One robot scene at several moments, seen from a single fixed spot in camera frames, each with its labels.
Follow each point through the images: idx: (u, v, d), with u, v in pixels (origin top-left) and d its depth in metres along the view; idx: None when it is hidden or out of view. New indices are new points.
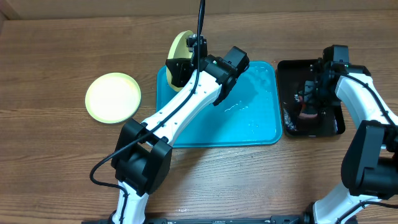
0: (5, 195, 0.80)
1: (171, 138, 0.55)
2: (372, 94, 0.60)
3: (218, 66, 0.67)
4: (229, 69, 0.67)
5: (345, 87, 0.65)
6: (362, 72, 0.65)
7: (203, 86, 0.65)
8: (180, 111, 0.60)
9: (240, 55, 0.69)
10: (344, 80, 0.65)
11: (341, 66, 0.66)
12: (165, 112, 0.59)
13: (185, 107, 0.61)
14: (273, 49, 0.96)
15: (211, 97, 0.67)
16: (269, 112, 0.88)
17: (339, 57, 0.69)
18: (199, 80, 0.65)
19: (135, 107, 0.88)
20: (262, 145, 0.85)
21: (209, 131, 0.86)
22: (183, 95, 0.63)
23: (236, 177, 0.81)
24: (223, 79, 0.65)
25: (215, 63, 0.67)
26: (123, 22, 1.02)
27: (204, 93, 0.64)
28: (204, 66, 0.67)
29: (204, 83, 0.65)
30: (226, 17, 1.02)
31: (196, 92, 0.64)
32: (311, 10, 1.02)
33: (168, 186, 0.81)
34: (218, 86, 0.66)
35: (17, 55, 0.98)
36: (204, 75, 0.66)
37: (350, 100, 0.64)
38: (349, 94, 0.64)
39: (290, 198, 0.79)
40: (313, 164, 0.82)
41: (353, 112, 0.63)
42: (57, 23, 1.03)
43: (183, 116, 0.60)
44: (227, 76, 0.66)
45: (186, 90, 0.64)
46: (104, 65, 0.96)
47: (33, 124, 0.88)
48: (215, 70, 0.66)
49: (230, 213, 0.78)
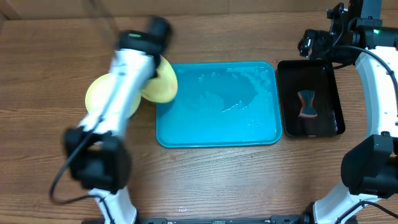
0: (5, 195, 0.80)
1: (115, 129, 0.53)
2: (394, 88, 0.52)
3: (142, 39, 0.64)
4: (155, 42, 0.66)
5: (365, 68, 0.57)
6: (391, 45, 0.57)
7: (130, 66, 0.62)
8: (118, 95, 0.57)
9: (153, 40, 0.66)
10: (367, 58, 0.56)
11: (367, 29, 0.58)
12: (101, 107, 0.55)
13: (122, 92, 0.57)
14: (273, 49, 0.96)
15: (145, 71, 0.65)
16: (269, 111, 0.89)
17: (369, 14, 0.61)
18: (122, 60, 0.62)
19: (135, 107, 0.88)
20: (262, 145, 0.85)
21: (204, 130, 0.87)
22: (114, 81, 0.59)
23: (236, 176, 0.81)
24: (150, 51, 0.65)
25: (138, 37, 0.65)
26: (123, 23, 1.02)
27: (134, 70, 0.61)
28: (127, 42, 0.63)
29: (129, 61, 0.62)
30: (226, 17, 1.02)
31: (125, 72, 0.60)
32: (311, 10, 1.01)
33: (168, 186, 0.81)
34: (146, 58, 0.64)
35: (17, 55, 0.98)
36: (126, 53, 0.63)
37: (367, 85, 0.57)
38: (367, 78, 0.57)
39: (290, 198, 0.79)
40: (313, 164, 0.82)
41: (366, 98, 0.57)
42: (57, 23, 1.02)
43: (122, 100, 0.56)
44: (155, 45, 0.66)
45: (115, 75, 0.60)
46: (105, 66, 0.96)
47: (33, 124, 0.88)
48: (140, 43, 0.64)
49: (229, 213, 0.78)
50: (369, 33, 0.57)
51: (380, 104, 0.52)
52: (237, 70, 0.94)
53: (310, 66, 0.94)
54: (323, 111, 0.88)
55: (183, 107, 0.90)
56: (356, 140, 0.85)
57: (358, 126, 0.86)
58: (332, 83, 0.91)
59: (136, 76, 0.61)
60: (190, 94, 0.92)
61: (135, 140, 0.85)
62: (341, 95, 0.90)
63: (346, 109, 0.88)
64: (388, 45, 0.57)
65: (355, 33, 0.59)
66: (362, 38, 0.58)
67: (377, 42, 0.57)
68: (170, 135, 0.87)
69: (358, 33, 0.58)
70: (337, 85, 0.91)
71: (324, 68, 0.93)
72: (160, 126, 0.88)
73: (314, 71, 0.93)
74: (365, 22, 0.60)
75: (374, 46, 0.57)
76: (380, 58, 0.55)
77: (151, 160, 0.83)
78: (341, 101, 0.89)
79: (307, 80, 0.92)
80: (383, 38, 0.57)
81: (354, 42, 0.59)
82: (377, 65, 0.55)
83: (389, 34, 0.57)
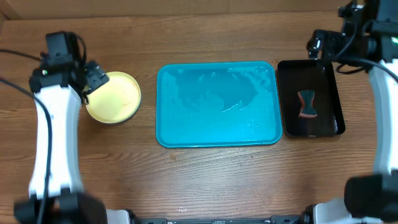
0: (5, 195, 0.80)
1: (69, 181, 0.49)
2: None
3: (53, 73, 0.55)
4: (61, 68, 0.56)
5: (380, 83, 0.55)
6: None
7: (54, 104, 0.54)
8: (55, 142, 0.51)
9: (60, 36, 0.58)
10: (383, 75, 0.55)
11: (384, 35, 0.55)
12: (43, 159, 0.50)
13: (56, 133, 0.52)
14: (274, 49, 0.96)
15: (74, 101, 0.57)
16: (269, 112, 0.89)
17: (385, 16, 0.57)
18: (46, 102, 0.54)
19: (135, 107, 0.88)
20: (262, 145, 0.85)
21: (203, 130, 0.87)
22: (42, 131, 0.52)
23: (236, 177, 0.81)
24: (66, 71, 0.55)
25: (45, 72, 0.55)
26: (123, 22, 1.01)
27: (61, 108, 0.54)
28: (37, 84, 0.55)
29: (53, 99, 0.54)
30: (226, 17, 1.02)
31: (52, 113, 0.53)
32: (311, 10, 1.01)
33: (168, 186, 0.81)
34: (67, 90, 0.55)
35: (17, 55, 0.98)
36: (46, 93, 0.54)
37: (379, 101, 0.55)
38: (379, 96, 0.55)
39: (290, 198, 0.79)
40: (313, 165, 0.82)
41: (377, 114, 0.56)
42: (57, 23, 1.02)
43: (63, 139, 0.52)
44: (68, 71, 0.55)
45: (43, 124, 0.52)
46: (105, 66, 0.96)
47: (33, 124, 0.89)
48: (52, 78, 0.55)
49: (229, 213, 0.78)
50: (385, 40, 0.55)
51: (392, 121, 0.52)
52: (237, 70, 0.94)
53: (310, 66, 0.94)
54: (323, 111, 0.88)
55: (183, 107, 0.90)
56: (356, 140, 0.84)
57: (358, 126, 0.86)
58: (332, 83, 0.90)
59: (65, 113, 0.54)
60: (190, 94, 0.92)
61: (135, 140, 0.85)
62: (341, 95, 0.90)
63: (346, 109, 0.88)
64: None
65: (370, 40, 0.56)
66: (379, 45, 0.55)
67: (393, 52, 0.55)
68: (170, 135, 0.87)
69: (374, 40, 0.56)
70: (337, 85, 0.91)
71: (324, 68, 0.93)
72: (160, 126, 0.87)
73: (314, 71, 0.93)
74: (383, 24, 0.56)
75: (391, 60, 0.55)
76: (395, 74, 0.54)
77: (152, 160, 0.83)
78: (341, 101, 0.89)
79: (307, 79, 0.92)
80: None
81: (369, 48, 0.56)
82: (393, 83, 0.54)
83: None
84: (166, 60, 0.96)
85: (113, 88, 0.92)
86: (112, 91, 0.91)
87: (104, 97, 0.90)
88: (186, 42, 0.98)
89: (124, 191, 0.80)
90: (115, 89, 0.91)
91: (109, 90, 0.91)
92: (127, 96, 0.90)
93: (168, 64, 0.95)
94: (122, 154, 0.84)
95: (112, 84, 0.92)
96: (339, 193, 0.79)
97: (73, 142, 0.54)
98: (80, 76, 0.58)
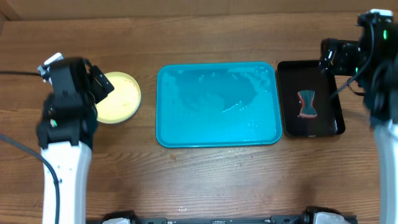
0: (5, 195, 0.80)
1: None
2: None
3: (61, 126, 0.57)
4: (71, 117, 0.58)
5: (385, 146, 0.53)
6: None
7: (63, 165, 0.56)
8: (62, 200, 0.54)
9: (66, 70, 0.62)
10: (391, 140, 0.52)
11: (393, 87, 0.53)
12: (50, 214, 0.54)
13: (64, 196, 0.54)
14: (273, 50, 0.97)
15: (85, 156, 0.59)
16: (269, 112, 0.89)
17: None
18: (54, 164, 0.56)
19: (135, 107, 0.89)
20: (262, 145, 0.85)
21: (203, 130, 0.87)
22: (50, 191, 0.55)
23: (236, 177, 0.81)
24: (76, 124, 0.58)
25: (54, 123, 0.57)
26: (123, 23, 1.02)
27: (69, 169, 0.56)
28: (46, 137, 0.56)
29: (61, 160, 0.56)
30: (226, 17, 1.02)
31: (60, 177, 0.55)
32: (311, 11, 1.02)
33: (167, 186, 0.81)
34: (78, 148, 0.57)
35: (17, 55, 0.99)
36: (55, 150, 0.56)
37: (383, 161, 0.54)
38: (385, 158, 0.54)
39: (290, 198, 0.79)
40: (313, 164, 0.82)
41: (382, 169, 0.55)
42: (57, 23, 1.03)
43: (71, 200, 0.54)
44: (79, 123, 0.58)
45: (50, 183, 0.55)
46: (105, 66, 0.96)
47: (33, 124, 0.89)
48: (61, 130, 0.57)
49: (229, 213, 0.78)
50: (393, 96, 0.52)
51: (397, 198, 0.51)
52: (237, 70, 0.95)
53: (310, 66, 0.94)
54: (323, 111, 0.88)
55: (183, 107, 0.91)
56: (356, 140, 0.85)
57: (358, 126, 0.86)
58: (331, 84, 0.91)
59: (74, 177, 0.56)
60: (190, 94, 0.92)
61: (135, 140, 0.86)
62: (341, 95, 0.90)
63: (346, 109, 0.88)
64: None
65: (379, 96, 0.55)
66: (386, 101, 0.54)
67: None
68: (170, 135, 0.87)
69: (382, 96, 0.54)
70: (337, 85, 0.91)
71: None
72: (160, 126, 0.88)
73: (313, 71, 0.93)
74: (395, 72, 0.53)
75: None
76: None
77: (152, 160, 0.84)
78: (341, 101, 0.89)
79: (307, 80, 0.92)
80: None
81: (377, 104, 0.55)
82: None
83: None
84: (166, 60, 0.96)
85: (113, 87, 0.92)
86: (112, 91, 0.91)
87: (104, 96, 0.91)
88: (186, 43, 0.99)
89: (124, 191, 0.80)
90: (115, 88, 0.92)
91: None
92: (127, 96, 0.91)
93: (168, 64, 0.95)
94: (122, 154, 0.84)
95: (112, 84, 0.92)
96: (339, 194, 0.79)
97: (81, 198, 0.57)
98: (89, 124, 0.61)
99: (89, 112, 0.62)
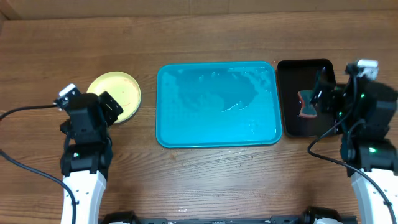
0: (5, 195, 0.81)
1: None
2: (391, 218, 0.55)
3: (83, 157, 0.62)
4: (91, 152, 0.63)
5: (361, 189, 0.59)
6: (388, 168, 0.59)
7: (81, 189, 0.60)
8: (78, 219, 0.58)
9: (84, 112, 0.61)
10: (363, 182, 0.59)
11: (362, 144, 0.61)
12: None
13: (79, 217, 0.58)
14: (274, 49, 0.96)
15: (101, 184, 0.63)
16: (269, 112, 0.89)
17: (377, 121, 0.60)
18: (73, 188, 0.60)
19: (135, 107, 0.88)
20: (262, 145, 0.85)
21: (203, 130, 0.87)
22: (67, 211, 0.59)
23: (236, 177, 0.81)
24: (96, 158, 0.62)
25: (77, 155, 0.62)
26: (123, 23, 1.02)
27: (86, 193, 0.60)
28: (69, 166, 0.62)
29: (81, 185, 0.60)
30: (226, 17, 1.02)
31: (78, 198, 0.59)
32: (311, 10, 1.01)
33: (168, 186, 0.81)
34: (95, 175, 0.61)
35: (17, 55, 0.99)
36: (75, 177, 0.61)
37: (361, 203, 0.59)
38: (362, 201, 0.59)
39: (290, 198, 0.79)
40: (313, 165, 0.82)
41: (360, 212, 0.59)
42: (56, 23, 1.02)
43: (84, 219, 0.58)
44: (98, 157, 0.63)
45: (68, 205, 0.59)
46: (105, 66, 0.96)
47: (33, 124, 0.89)
48: (82, 160, 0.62)
49: (230, 213, 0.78)
50: (364, 150, 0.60)
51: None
52: (237, 70, 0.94)
53: (310, 66, 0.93)
54: None
55: (183, 107, 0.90)
56: None
57: None
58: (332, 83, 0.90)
59: (90, 201, 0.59)
60: (190, 94, 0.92)
61: (135, 140, 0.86)
62: None
63: None
64: (383, 166, 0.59)
65: (351, 150, 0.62)
66: (357, 156, 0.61)
67: (372, 162, 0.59)
68: (170, 135, 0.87)
69: (354, 150, 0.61)
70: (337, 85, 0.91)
71: (324, 68, 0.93)
72: (159, 126, 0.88)
73: (314, 71, 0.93)
74: (367, 130, 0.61)
75: (370, 168, 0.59)
76: (377, 184, 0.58)
77: (152, 160, 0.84)
78: None
79: (307, 79, 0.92)
80: (378, 157, 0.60)
81: (349, 157, 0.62)
82: (373, 191, 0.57)
83: (384, 154, 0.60)
84: (166, 60, 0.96)
85: (113, 87, 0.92)
86: (112, 90, 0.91)
87: None
88: (186, 42, 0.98)
89: (124, 191, 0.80)
90: (115, 88, 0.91)
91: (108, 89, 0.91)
92: (127, 97, 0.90)
93: (168, 64, 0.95)
94: (122, 154, 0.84)
95: (112, 84, 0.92)
96: (339, 194, 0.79)
97: (94, 220, 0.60)
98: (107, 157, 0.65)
99: (106, 144, 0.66)
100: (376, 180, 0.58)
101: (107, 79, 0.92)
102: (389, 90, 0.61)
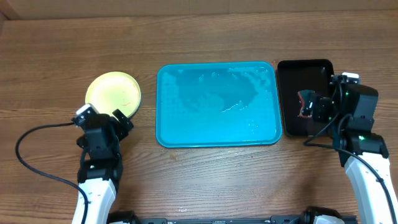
0: (5, 195, 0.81)
1: None
2: (385, 195, 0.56)
3: (97, 168, 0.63)
4: (106, 165, 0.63)
5: (356, 173, 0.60)
6: (378, 152, 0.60)
7: (94, 191, 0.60)
8: (87, 219, 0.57)
9: (98, 132, 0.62)
10: (356, 164, 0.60)
11: (353, 135, 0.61)
12: None
13: (89, 217, 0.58)
14: (274, 49, 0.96)
15: (112, 192, 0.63)
16: (269, 112, 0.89)
17: (362, 113, 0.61)
18: (87, 190, 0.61)
19: (135, 107, 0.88)
20: (262, 145, 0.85)
21: (203, 130, 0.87)
22: (79, 211, 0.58)
23: (236, 177, 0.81)
24: (109, 173, 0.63)
25: (92, 167, 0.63)
26: (123, 23, 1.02)
27: (99, 195, 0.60)
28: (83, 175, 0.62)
29: (94, 187, 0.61)
30: (226, 17, 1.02)
31: (91, 200, 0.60)
32: (311, 10, 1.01)
33: (167, 186, 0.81)
34: (107, 182, 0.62)
35: (17, 55, 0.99)
36: (91, 182, 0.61)
37: (358, 189, 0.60)
38: (359, 186, 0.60)
39: (290, 198, 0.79)
40: (313, 164, 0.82)
41: (358, 200, 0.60)
42: (56, 23, 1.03)
43: (94, 220, 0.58)
44: (112, 170, 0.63)
45: (80, 205, 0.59)
46: (105, 66, 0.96)
47: (33, 124, 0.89)
48: (97, 172, 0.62)
49: (229, 213, 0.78)
50: (354, 139, 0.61)
51: (373, 213, 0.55)
52: (237, 70, 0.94)
53: (310, 66, 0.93)
54: None
55: (183, 107, 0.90)
56: None
57: None
58: None
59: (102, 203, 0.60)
60: (190, 94, 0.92)
61: (135, 140, 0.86)
62: None
63: None
64: (374, 152, 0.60)
65: (342, 139, 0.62)
66: (349, 143, 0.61)
67: (363, 147, 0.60)
68: (170, 135, 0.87)
69: (345, 139, 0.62)
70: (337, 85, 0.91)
71: (324, 68, 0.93)
72: (159, 126, 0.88)
73: (314, 71, 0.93)
74: (356, 122, 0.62)
75: (361, 152, 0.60)
76: (369, 163, 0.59)
77: (152, 160, 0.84)
78: None
79: (307, 79, 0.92)
80: (368, 143, 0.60)
81: (341, 145, 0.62)
82: (366, 171, 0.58)
83: (372, 140, 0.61)
84: (166, 60, 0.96)
85: (114, 87, 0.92)
86: (112, 90, 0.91)
87: (104, 96, 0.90)
88: (186, 42, 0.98)
89: (124, 191, 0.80)
90: (115, 89, 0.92)
91: (108, 89, 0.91)
92: (127, 97, 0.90)
93: (168, 63, 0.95)
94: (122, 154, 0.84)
95: (112, 84, 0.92)
96: (339, 194, 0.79)
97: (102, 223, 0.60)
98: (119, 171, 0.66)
99: (118, 158, 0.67)
100: (369, 162, 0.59)
101: (107, 79, 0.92)
102: (369, 88, 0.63)
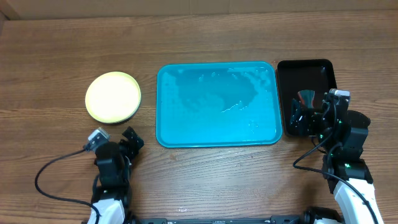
0: (5, 195, 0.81)
1: None
2: (372, 217, 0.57)
3: (109, 192, 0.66)
4: (118, 191, 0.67)
5: (344, 198, 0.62)
6: (362, 177, 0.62)
7: (104, 206, 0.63)
8: None
9: (109, 162, 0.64)
10: (344, 190, 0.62)
11: (339, 162, 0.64)
12: None
13: None
14: (274, 49, 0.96)
15: (120, 212, 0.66)
16: (269, 112, 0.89)
17: (352, 144, 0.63)
18: (99, 206, 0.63)
19: (135, 107, 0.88)
20: (262, 145, 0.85)
21: (203, 130, 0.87)
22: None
23: (236, 177, 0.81)
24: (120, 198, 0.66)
25: (106, 191, 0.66)
26: (123, 23, 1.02)
27: (109, 209, 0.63)
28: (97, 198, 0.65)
29: (104, 203, 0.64)
30: (226, 17, 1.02)
31: (101, 213, 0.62)
32: (311, 10, 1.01)
33: (168, 186, 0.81)
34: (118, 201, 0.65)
35: (17, 55, 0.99)
36: (102, 201, 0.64)
37: (347, 214, 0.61)
38: (347, 210, 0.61)
39: (290, 198, 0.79)
40: (313, 164, 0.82)
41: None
42: (56, 23, 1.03)
43: None
44: (123, 196, 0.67)
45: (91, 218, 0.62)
46: (105, 66, 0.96)
47: (33, 124, 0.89)
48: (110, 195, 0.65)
49: (230, 213, 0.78)
50: (341, 167, 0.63)
51: None
52: (237, 70, 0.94)
53: (310, 66, 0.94)
54: None
55: (183, 107, 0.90)
56: None
57: None
58: (331, 84, 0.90)
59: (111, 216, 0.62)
60: (190, 94, 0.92)
61: None
62: None
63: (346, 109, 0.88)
64: (359, 177, 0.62)
65: (330, 168, 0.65)
66: (336, 170, 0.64)
67: (349, 174, 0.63)
68: (170, 135, 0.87)
69: (333, 168, 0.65)
70: (337, 85, 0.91)
71: (324, 68, 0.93)
72: (160, 125, 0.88)
73: (314, 71, 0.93)
74: (345, 152, 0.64)
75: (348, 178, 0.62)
76: (355, 188, 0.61)
77: (152, 160, 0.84)
78: None
79: (307, 79, 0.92)
80: (353, 171, 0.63)
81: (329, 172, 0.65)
82: (352, 195, 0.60)
83: (358, 167, 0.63)
84: (166, 60, 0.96)
85: (113, 87, 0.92)
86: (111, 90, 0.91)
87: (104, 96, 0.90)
88: (186, 42, 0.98)
89: None
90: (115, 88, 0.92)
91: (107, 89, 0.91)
92: (127, 97, 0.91)
93: (168, 63, 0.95)
94: None
95: (112, 84, 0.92)
96: None
97: None
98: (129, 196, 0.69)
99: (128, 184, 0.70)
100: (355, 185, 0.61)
101: (107, 79, 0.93)
102: (363, 117, 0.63)
